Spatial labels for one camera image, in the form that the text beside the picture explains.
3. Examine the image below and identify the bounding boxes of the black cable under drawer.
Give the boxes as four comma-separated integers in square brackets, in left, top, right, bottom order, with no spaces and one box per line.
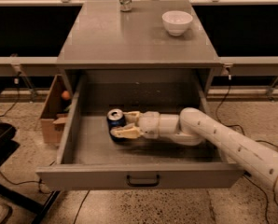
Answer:
[71,189,90,224]

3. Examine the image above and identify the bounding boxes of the grey cabinet counter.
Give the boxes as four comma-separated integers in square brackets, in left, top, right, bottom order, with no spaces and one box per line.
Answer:
[57,0,220,92]

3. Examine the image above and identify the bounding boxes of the black cable floor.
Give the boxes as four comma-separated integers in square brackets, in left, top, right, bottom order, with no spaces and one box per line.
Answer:
[0,72,21,123]
[215,75,278,224]

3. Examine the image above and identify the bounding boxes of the blue pepsi can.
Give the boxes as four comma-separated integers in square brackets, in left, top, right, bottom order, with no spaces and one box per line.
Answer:
[106,108,126,142]

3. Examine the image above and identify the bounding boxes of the grey open drawer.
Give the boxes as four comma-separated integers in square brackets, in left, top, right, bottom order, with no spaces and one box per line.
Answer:
[36,71,243,190]

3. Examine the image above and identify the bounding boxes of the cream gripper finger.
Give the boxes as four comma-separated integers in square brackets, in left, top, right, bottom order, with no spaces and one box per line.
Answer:
[124,111,141,123]
[110,123,142,139]

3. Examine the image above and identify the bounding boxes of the white ceramic bowl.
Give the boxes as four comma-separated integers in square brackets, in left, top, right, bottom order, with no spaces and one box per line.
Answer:
[162,10,193,36]

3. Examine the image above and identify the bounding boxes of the black cable right floor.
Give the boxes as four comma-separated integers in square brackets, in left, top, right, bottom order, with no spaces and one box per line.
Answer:
[215,75,278,224]

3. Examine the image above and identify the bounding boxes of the black chair frame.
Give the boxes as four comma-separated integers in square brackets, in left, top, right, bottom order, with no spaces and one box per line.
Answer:
[0,87,62,224]

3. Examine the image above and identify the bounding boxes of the orange fruit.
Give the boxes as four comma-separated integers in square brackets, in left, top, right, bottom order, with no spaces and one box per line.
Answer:
[61,91,71,101]

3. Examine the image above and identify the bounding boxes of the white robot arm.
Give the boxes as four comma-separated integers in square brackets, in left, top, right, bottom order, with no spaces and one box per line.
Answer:
[107,107,278,194]

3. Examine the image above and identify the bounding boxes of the black cable left floor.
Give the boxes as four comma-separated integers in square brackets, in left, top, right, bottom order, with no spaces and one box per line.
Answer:
[0,72,21,123]

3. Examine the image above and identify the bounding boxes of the black drawer handle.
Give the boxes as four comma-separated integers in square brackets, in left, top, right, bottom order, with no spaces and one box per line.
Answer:
[126,175,160,188]

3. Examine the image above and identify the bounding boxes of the brown cardboard box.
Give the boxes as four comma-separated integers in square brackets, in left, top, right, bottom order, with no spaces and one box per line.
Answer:
[40,75,71,146]

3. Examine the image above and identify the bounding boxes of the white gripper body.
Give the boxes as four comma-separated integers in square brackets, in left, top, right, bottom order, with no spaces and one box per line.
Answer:
[138,111,160,139]

